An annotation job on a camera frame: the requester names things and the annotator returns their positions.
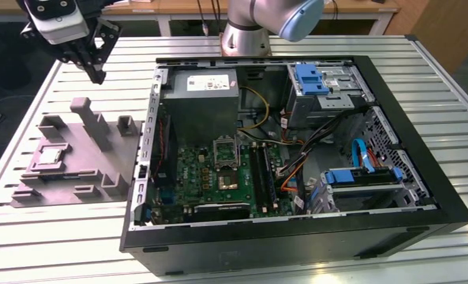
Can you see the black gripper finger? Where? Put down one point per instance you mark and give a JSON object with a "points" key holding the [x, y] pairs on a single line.
{"points": [[114, 32], [66, 53]]}

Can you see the silver square CPU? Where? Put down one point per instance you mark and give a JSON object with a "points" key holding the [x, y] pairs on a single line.
{"points": [[49, 156]]}

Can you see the CPU socket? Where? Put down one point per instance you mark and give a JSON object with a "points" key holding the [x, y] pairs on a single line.
{"points": [[229, 181]]}

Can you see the grey power supply unit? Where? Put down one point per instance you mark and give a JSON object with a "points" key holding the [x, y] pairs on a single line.
{"points": [[202, 118]]}

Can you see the grey parts rack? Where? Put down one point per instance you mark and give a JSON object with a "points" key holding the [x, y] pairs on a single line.
{"points": [[88, 177]]}

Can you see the blue grey clip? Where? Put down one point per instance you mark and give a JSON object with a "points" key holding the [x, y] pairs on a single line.
{"points": [[241, 123]]}

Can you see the green motherboard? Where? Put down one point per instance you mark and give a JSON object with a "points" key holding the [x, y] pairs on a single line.
{"points": [[194, 177]]}

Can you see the blue board connector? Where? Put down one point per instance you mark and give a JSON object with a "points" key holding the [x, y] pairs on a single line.
{"points": [[168, 197]]}

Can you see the blue card latch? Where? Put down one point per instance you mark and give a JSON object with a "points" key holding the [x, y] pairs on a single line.
{"points": [[148, 214]]}

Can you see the white latch RAM slot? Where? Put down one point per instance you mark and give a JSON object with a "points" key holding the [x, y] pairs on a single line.
{"points": [[261, 174], [276, 204]]}

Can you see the grey metal drive cage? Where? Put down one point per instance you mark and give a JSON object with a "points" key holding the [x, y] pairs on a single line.
{"points": [[337, 102]]}

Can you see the wooden desk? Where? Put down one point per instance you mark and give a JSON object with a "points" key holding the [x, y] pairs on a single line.
{"points": [[357, 7]]}

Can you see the black graphics card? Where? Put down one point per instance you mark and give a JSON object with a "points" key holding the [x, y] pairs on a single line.
{"points": [[222, 211]]}

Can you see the hard disk in blue carrier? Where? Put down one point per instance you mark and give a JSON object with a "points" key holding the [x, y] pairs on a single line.
{"points": [[338, 177]]}

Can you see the grey metal disk bay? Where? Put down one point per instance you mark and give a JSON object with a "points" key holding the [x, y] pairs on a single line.
{"points": [[366, 188]]}

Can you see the brown wooden cabinet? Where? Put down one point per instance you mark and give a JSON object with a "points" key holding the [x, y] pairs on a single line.
{"points": [[444, 32]]}

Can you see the black PC case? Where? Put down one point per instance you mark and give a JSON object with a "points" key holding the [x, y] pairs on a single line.
{"points": [[297, 251]]}

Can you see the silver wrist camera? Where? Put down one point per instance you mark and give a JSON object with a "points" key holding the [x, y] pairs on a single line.
{"points": [[66, 29]]}

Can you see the blue drive bracket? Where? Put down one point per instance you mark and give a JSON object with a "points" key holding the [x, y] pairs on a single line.
{"points": [[312, 80]]}

